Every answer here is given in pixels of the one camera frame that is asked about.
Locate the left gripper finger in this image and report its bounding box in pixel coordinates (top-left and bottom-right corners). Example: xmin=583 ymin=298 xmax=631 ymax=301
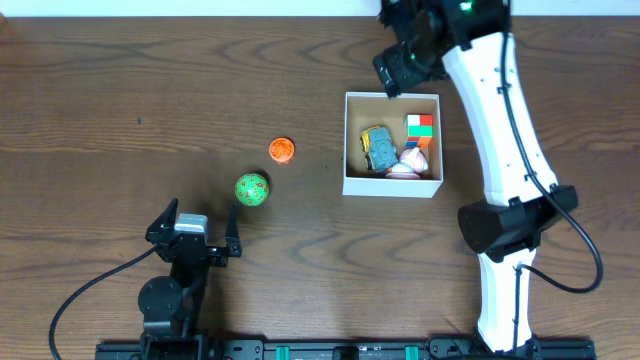
xmin=225 ymin=204 xmax=240 ymax=247
xmin=148 ymin=198 xmax=178 ymax=234

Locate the green number ball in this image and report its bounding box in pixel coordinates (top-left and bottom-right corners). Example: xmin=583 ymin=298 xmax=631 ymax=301
xmin=234 ymin=173 xmax=270 ymax=207

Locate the colourful puzzle cube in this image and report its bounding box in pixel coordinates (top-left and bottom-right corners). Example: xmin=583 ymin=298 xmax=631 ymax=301
xmin=405 ymin=114 xmax=434 ymax=149

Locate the yellow grey toy truck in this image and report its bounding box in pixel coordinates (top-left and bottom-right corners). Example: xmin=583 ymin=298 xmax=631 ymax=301
xmin=359 ymin=126 xmax=398 ymax=173

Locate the pink white duck toy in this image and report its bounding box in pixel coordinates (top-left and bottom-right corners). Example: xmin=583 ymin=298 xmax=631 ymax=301
xmin=385 ymin=147 xmax=429 ymax=180

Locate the orange round spinner toy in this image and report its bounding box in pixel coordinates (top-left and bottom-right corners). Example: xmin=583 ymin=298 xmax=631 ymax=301
xmin=269 ymin=137 xmax=295 ymax=164

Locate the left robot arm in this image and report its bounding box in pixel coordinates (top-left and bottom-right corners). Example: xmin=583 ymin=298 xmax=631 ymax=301
xmin=138 ymin=199 xmax=242 ymax=338

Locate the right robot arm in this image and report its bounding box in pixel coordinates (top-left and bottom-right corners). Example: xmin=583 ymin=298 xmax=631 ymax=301
xmin=373 ymin=1 xmax=578 ymax=359

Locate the white cardboard box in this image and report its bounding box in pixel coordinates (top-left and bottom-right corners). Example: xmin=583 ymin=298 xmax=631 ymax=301
xmin=342 ymin=92 xmax=444 ymax=198

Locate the left black cable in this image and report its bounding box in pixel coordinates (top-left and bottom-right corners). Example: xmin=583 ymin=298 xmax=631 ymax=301
xmin=48 ymin=244 xmax=160 ymax=360

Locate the black cable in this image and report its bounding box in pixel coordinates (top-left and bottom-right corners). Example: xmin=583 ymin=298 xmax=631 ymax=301
xmin=48 ymin=244 xmax=160 ymax=360
xmin=497 ymin=29 xmax=605 ymax=351

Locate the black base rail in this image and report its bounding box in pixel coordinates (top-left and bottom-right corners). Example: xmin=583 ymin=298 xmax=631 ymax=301
xmin=95 ymin=337 xmax=597 ymax=360

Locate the right black cable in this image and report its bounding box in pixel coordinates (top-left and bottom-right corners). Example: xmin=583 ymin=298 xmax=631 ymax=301
xmin=497 ymin=29 xmax=605 ymax=351

